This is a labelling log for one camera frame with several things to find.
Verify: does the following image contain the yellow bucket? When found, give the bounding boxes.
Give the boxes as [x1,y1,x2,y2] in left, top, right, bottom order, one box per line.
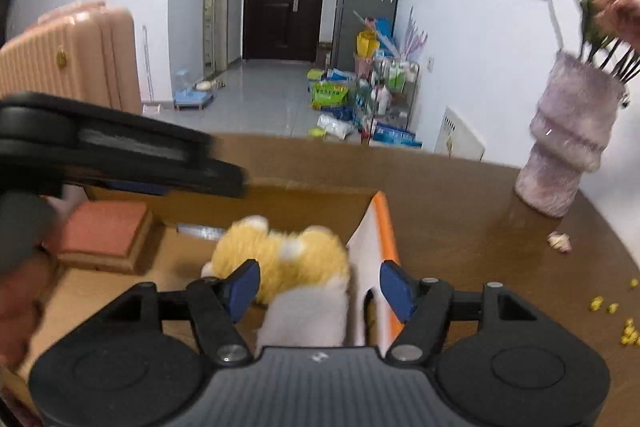
[356,31,382,56]

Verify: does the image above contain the pale purple ribbed vase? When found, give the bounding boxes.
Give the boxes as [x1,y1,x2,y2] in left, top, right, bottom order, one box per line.
[515,51,629,219]

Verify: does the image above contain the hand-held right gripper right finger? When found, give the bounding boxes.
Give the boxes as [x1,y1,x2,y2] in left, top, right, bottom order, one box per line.
[379,259,538,368]

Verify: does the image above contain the pink ribbed suitcase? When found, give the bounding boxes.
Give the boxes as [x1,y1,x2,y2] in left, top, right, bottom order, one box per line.
[0,1,143,115]

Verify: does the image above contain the blue flat package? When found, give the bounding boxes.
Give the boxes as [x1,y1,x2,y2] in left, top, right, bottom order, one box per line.
[372,123,417,148]

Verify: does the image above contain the person's left hand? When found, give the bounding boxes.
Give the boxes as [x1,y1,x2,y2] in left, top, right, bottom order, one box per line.
[0,252,57,365]

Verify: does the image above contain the clear plastic wrapper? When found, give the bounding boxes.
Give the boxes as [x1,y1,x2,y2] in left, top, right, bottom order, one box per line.
[176,223,226,241]

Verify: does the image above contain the scattered yellow crumbs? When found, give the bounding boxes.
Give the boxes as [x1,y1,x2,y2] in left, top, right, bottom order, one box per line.
[589,277,640,348]

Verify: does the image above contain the green printed bag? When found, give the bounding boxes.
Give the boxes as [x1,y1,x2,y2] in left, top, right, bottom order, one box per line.
[311,81,350,110]

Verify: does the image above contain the white fluffy plush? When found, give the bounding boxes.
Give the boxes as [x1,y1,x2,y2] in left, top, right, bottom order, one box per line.
[256,277,350,349]

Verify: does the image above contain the yellow plush toy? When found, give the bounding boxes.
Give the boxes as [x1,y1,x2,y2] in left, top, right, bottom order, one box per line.
[201,215,351,306]

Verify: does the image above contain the blue pet feeder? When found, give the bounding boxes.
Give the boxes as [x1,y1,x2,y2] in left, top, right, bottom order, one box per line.
[173,69,217,112]

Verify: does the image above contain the white plastic packet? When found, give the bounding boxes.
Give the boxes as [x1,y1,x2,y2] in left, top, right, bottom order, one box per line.
[316,113,354,140]

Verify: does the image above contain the pink bin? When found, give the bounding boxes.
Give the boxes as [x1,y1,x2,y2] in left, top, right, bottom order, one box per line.
[353,52,376,80]

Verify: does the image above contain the metal storage rack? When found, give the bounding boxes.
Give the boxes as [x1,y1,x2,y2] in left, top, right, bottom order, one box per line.
[366,56,421,144]

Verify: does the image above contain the grey refrigerator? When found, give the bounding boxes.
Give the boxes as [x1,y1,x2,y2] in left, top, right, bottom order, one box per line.
[331,0,404,74]

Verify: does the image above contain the orange cardboard shoe box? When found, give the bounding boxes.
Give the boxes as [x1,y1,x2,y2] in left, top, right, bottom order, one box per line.
[0,179,402,408]

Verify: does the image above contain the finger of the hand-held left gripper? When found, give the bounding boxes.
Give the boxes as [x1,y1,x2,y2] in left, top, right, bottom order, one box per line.
[150,119,217,158]
[165,157,247,198]

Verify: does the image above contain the fallen dried rose petal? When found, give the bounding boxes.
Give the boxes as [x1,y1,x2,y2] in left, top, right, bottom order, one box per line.
[546,231,572,254]

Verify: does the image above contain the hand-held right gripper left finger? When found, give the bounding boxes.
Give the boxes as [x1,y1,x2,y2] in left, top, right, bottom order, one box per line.
[100,258,262,367]

